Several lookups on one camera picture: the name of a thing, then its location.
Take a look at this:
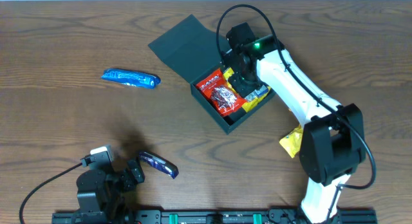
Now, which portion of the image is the yellow Hacks sweets bag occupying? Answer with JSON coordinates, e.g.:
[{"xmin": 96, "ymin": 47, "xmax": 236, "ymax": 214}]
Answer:
[{"xmin": 223, "ymin": 68, "xmax": 271, "ymax": 113}]

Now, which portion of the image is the red Hacks sweets bag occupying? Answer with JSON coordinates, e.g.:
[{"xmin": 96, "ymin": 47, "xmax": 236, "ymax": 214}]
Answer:
[{"xmin": 196, "ymin": 68, "xmax": 246, "ymax": 117}]

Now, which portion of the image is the yellow double snack packet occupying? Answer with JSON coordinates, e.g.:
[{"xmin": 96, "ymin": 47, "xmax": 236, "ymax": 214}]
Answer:
[{"xmin": 279, "ymin": 125, "xmax": 303, "ymax": 158}]

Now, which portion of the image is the small blue barcode packet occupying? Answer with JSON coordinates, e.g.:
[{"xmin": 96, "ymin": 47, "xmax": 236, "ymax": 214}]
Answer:
[{"xmin": 245, "ymin": 85, "xmax": 270, "ymax": 102}]

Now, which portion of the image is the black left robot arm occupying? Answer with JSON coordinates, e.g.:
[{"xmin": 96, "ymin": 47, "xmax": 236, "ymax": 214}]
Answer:
[{"xmin": 70, "ymin": 160, "xmax": 145, "ymax": 223}]

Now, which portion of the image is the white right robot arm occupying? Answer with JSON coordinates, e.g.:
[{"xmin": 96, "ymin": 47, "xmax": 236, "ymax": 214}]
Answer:
[{"xmin": 222, "ymin": 32, "xmax": 366, "ymax": 223}]

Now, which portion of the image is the dark blue chocolate bar wrapper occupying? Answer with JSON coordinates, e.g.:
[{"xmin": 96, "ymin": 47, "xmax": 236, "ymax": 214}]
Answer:
[{"xmin": 138, "ymin": 151, "xmax": 179, "ymax": 179}]

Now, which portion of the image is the dark green open gift box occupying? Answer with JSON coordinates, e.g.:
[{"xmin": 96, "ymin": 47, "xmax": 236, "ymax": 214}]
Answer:
[{"xmin": 149, "ymin": 15, "xmax": 276, "ymax": 134}]

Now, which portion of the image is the light blue snack packet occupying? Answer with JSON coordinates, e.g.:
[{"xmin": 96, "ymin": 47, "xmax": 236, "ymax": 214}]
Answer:
[{"xmin": 100, "ymin": 68, "xmax": 161, "ymax": 89}]

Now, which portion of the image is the black mounting rail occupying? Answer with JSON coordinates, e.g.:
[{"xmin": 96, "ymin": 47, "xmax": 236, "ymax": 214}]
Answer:
[{"xmin": 51, "ymin": 208, "xmax": 377, "ymax": 224}]

